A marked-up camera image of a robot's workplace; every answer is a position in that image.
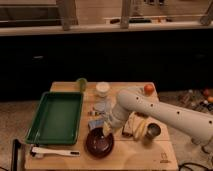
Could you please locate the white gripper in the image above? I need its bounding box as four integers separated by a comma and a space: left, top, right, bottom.
103, 106, 131, 137

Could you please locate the dark red bowl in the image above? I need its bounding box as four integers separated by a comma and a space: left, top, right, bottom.
85, 127, 114, 158

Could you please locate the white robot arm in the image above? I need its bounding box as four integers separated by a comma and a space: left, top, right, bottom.
103, 86, 213, 145

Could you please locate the green plastic tray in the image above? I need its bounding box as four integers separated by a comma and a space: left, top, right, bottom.
25, 92, 83, 145

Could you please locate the small knife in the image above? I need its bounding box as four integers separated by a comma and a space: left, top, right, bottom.
88, 110, 109, 116

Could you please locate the grey cloth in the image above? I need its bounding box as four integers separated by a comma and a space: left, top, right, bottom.
94, 99, 112, 113

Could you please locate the yellow banana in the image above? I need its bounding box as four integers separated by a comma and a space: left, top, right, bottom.
130, 112, 148, 141

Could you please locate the white cup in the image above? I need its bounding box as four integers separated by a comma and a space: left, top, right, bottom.
96, 82, 110, 97

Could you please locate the metal cup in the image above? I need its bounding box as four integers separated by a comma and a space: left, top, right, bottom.
146, 123, 161, 139

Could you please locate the orange fruit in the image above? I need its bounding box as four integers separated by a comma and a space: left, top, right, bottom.
144, 84, 154, 95

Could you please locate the white handled brush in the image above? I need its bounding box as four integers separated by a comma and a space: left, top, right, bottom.
31, 147, 80, 157

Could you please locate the black cable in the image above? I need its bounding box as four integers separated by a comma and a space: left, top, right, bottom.
178, 162, 213, 171

